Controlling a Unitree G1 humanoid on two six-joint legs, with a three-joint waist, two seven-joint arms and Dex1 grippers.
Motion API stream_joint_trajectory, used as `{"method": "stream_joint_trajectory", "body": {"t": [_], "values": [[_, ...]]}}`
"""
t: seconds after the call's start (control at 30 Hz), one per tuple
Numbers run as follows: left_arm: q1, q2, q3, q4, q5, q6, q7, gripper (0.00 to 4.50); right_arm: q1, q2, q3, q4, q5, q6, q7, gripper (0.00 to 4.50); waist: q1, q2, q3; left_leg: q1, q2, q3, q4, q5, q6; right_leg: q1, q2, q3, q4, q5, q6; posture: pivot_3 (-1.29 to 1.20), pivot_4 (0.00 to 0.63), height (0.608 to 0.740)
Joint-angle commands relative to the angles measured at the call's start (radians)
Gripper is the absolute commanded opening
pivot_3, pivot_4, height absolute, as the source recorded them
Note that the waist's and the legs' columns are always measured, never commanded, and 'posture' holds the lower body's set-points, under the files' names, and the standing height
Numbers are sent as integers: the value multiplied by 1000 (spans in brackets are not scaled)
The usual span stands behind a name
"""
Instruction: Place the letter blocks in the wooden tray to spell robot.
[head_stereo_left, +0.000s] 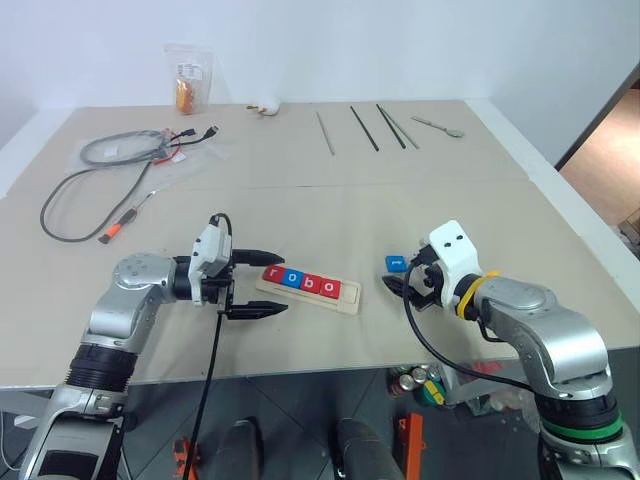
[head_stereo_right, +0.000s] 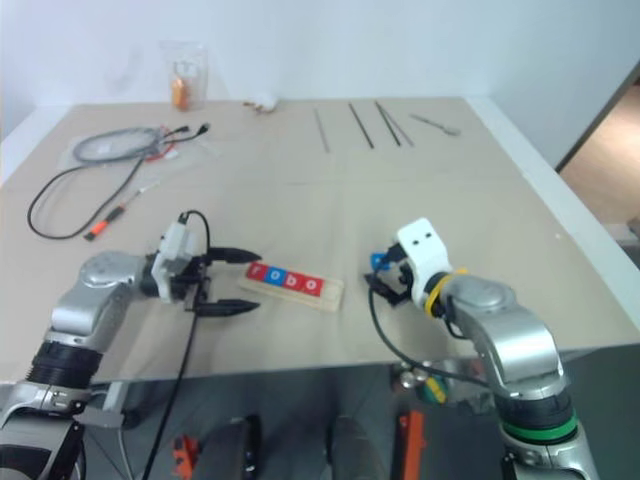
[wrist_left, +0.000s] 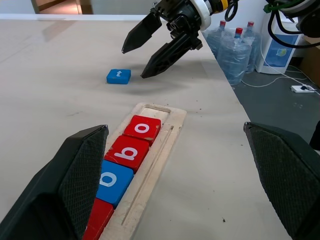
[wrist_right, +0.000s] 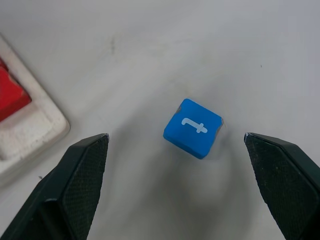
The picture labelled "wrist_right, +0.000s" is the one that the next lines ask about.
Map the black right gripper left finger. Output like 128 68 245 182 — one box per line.
0 133 110 240

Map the red letter o block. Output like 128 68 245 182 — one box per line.
0 56 33 124

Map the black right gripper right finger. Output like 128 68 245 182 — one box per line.
243 131 320 240

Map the blue letter t block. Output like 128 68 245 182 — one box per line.
162 98 225 160

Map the wooden letter tray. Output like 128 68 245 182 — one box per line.
0 32 71 190

